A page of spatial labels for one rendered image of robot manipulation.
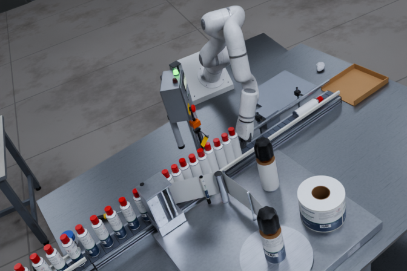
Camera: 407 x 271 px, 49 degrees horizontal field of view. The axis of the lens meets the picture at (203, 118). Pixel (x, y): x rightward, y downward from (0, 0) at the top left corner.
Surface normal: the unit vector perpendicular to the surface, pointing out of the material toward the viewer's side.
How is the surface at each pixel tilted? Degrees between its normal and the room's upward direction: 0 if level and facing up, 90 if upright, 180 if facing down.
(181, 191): 90
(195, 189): 90
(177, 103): 90
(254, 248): 0
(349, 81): 0
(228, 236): 0
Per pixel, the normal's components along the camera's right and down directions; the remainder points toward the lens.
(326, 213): 0.04, 0.62
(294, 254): -0.22, -0.76
